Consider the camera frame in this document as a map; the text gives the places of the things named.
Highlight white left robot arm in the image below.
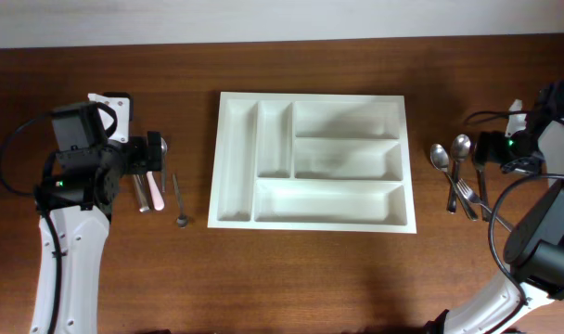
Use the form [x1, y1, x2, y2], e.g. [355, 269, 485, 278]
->
[30, 94, 162, 333]

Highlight small steel teaspoon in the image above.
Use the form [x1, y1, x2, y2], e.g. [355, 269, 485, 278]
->
[160, 137, 168, 193]
[172, 173, 189, 228]

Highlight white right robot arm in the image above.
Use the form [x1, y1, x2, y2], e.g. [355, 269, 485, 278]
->
[423, 81, 564, 333]

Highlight steel fork straight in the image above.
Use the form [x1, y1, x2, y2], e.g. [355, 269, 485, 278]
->
[472, 159, 488, 205]

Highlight steel tablespoon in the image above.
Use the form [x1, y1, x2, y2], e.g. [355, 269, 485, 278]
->
[429, 144, 479, 221]
[447, 134, 471, 213]

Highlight steel fork angled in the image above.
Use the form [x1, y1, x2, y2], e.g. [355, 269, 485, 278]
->
[455, 179, 513, 232]

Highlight steel tongs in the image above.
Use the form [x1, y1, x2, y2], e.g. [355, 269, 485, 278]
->
[132, 174, 150, 212]

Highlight white cutlery tray organizer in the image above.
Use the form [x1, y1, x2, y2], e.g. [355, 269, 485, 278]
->
[208, 92, 417, 234]

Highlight pink plastic knife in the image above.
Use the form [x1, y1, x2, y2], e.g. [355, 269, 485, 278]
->
[146, 171, 165, 211]

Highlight small steel teaspoon upper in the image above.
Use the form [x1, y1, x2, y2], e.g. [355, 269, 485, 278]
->
[160, 137, 168, 193]

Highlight small steel teaspoon lower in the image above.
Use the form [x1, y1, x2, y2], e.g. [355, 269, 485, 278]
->
[172, 173, 189, 228]

